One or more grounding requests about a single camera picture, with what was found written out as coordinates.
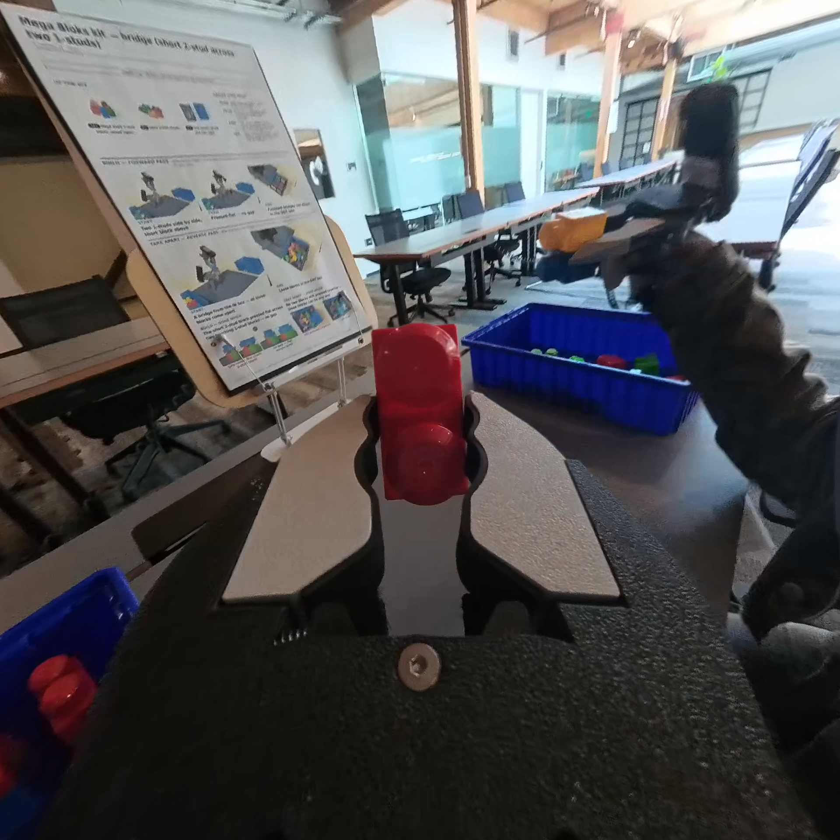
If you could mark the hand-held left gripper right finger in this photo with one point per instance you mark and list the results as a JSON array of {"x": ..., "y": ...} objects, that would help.
[{"x": 531, "y": 525}]

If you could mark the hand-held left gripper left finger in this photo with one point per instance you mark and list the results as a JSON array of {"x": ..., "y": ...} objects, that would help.
[{"x": 308, "y": 518}]

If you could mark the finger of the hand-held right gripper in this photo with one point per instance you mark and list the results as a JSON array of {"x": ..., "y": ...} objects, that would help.
[
  {"x": 646, "y": 208},
  {"x": 623, "y": 239}
]

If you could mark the orange mega block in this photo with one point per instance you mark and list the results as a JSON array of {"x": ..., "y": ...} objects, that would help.
[{"x": 568, "y": 229}]

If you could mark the blue mega block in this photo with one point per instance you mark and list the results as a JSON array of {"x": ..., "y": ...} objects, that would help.
[{"x": 558, "y": 268}]

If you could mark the blue bin with mixed blocks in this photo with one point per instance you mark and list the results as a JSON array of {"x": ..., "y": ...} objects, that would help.
[{"x": 577, "y": 394}]

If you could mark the red two-stud mega block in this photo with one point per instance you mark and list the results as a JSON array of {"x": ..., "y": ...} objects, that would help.
[{"x": 420, "y": 400}]

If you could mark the blue bin with red blocks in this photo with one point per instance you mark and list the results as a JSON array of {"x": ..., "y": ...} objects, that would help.
[{"x": 59, "y": 617}]

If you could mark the person's right forearm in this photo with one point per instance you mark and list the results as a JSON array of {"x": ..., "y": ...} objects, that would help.
[{"x": 741, "y": 341}]

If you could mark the metal document stand base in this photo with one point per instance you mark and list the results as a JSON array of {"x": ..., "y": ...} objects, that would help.
[{"x": 289, "y": 433}]

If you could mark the long wooden office table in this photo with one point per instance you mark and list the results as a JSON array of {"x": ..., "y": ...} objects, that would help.
[{"x": 472, "y": 226}]

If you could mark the wooden pillar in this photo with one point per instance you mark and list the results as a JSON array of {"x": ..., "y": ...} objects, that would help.
[{"x": 469, "y": 98}]

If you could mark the wooden document stand board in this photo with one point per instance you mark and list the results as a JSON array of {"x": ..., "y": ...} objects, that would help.
[{"x": 164, "y": 328}]

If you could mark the black mesh office chair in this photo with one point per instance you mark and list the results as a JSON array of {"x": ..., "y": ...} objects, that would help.
[{"x": 98, "y": 367}]

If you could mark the light wooden desk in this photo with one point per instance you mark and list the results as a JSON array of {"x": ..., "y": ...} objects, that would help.
[{"x": 72, "y": 358}]

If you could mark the printed instruction sheet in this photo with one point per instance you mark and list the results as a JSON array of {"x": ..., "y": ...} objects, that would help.
[{"x": 170, "y": 197}]

